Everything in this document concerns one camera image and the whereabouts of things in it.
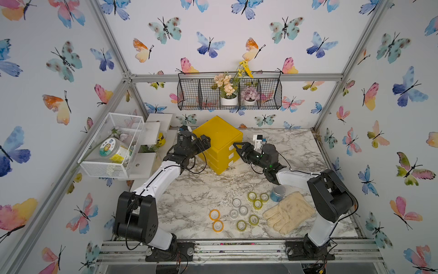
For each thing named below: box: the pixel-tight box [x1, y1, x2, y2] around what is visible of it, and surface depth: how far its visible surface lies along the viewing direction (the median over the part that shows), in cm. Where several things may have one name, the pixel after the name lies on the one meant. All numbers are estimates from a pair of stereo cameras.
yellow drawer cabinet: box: [192, 115, 243, 176], surface depth 91 cm
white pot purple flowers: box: [240, 85, 261, 106], surface depth 90 cm
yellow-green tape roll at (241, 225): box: [236, 219, 247, 232], surface depth 82 cm
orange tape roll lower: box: [212, 219, 225, 233], surface depth 82 cm
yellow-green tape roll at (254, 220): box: [248, 214, 259, 226], surface depth 84 cm
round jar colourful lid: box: [99, 137, 131, 162], surface depth 65 cm
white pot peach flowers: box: [211, 73, 239, 106], surface depth 84 cm
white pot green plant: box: [138, 142, 162, 153], surface depth 97 cm
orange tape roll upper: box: [208, 208, 221, 221], surface depth 86 cm
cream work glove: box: [262, 191, 316, 235], surface depth 85 cm
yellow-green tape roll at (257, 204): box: [252, 199, 263, 210], surface depth 88 cm
